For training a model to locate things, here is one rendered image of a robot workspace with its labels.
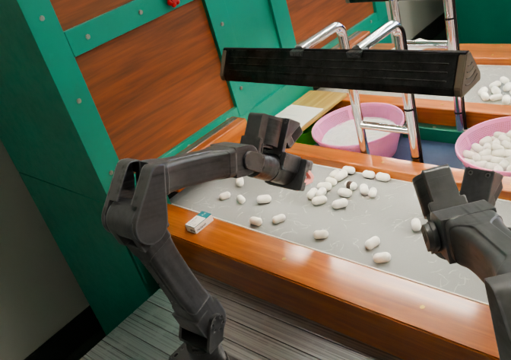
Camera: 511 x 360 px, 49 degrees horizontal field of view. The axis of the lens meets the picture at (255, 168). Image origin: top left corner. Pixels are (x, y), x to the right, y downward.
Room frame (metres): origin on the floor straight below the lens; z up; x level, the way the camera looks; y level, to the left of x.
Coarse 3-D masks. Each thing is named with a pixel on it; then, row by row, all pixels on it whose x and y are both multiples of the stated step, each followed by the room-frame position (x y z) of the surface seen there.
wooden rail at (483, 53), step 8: (376, 48) 2.01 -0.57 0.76; (384, 48) 1.99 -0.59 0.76; (392, 48) 1.96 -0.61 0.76; (464, 48) 1.76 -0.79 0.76; (472, 48) 1.74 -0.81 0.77; (480, 48) 1.72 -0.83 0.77; (488, 48) 1.70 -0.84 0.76; (496, 48) 1.68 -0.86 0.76; (504, 48) 1.66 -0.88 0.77; (480, 56) 1.66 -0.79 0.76; (488, 56) 1.64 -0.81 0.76; (496, 56) 1.62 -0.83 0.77; (504, 56) 1.60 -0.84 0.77; (480, 64) 1.65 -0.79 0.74; (488, 64) 1.63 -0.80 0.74; (496, 64) 1.61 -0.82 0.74; (504, 64) 1.59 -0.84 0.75
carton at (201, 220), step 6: (198, 216) 1.18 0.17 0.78; (204, 216) 1.17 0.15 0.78; (210, 216) 1.17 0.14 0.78; (192, 222) 1.16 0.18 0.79; (198, 222) 1.15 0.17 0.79; (204, 222) 1.16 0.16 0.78; (210, 222) 1.17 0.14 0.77; (186, 228) 1.16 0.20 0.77; (192, 228) 1.14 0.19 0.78; (198, 228) 1.14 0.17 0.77
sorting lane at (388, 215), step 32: (192, 192) 1.39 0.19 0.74; (224, 192) 1.34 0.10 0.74; (256, 192) 1.29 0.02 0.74; (288, 192) 1.24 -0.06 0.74; (352, 192) 1.15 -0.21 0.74; (384, 192) 1.11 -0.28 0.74; (288, 224) 1.10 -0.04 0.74; (320, 224) 1.06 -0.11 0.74; (352, 224) 1.03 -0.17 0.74; (384, 224) 0.99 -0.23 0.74; (352, 256) 0.92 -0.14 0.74; (416, 256) 0.86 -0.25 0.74; (448, 288) 0.76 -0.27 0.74; (480, 288) 0.73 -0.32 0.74
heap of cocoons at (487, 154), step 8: (488, 136) 1.21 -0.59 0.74; (496, 136) 1.21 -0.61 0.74; (504, 136) 1.19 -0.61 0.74; (472, 144) 1.20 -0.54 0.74; (480, 144) 1.21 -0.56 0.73; (488, 144) 1.17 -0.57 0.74; (496, 144) 1.16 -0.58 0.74; (504, 144) 1.16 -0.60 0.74; (464, 152) 1.17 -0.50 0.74; (472, 152) 1.16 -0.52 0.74; (480, 152) 1.15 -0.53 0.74; (488, 152) 1.15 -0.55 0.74; (496, 152) 1.13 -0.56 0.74; (504, 152) 1.12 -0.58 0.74; (472, 160) 1.13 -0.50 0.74; (480, 160) 1.13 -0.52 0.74; (488, 160) 1.12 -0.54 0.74; (496, 160) 1.10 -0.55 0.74; (504, 160) 1.09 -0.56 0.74; (488, 168) 1.09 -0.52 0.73; (496, 168) 1.07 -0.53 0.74; (504, 168) 1.07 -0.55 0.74
